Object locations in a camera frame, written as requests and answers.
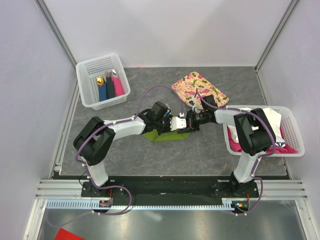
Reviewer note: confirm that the blue rolled napkin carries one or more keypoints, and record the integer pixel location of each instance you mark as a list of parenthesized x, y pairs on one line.
[(102, 91)]

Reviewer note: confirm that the white folded t-shirt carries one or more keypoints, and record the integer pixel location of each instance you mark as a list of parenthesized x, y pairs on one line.
[(274, 119)]

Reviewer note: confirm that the gold spoon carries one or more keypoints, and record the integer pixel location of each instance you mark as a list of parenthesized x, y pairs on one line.
[(100, 80)]

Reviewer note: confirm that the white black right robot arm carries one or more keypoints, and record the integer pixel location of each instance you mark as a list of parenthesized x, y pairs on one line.
[(255, 136)]

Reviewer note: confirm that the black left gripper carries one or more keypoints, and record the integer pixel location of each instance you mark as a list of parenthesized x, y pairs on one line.
[(168, 118)]

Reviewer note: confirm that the pink folded garment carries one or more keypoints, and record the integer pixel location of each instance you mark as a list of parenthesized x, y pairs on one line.
[(287, 147)]

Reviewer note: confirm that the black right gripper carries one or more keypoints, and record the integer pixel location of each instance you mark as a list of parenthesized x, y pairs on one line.
[(193, 126)]

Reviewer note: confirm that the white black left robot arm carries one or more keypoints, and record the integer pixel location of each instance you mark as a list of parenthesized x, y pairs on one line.
[(95, 139)]

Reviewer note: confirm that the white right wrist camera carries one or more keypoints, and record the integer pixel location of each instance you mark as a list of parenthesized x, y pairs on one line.
[(195, 107)]

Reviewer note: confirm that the white perforated plastic basket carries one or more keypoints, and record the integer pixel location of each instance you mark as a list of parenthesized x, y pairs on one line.
[(87, 72)]

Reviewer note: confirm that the floral rectangular tray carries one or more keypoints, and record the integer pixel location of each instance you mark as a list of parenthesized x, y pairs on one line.
[(187, 86)]

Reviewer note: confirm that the red sheet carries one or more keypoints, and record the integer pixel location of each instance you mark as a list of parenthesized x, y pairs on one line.
[(63, 234)]

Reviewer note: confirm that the white laundry basket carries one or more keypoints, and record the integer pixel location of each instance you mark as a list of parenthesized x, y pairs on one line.
[(289, 129)]

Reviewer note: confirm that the aluminium rail profile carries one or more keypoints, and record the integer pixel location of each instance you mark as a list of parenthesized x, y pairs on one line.
[(272, 189)]

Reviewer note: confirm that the grey slotted cable duct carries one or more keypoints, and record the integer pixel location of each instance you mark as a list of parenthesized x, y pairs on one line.
[(112, 205)]

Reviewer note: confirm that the dark grey rolled napkin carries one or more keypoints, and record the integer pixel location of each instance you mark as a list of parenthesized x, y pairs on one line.
[(110, 88)]

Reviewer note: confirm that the pink rolled napkin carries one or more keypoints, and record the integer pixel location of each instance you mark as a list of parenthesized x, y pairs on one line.
[(118, 87)]

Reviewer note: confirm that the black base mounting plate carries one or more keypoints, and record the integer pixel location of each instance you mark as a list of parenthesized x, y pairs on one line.
[(171, 190)]

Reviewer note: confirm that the green paper napkin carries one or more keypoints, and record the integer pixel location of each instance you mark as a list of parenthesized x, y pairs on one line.
[(154, 136)]

